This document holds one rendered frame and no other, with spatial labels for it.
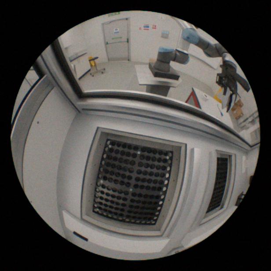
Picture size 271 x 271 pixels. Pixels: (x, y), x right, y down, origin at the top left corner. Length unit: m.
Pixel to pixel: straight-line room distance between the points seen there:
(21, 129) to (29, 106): 0.04
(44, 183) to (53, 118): 0.15
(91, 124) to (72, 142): 0.07
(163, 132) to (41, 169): 0.28
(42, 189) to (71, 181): 0.09
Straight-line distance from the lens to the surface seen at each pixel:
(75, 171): 0.20
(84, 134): 0.19
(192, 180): 0.18
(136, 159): 0.19
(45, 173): 0.23
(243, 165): 0.57
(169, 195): 0.26
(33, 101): 0.20
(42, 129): 0.20
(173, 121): 0.16
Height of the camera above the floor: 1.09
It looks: 69 degrees down
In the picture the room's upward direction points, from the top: straight up
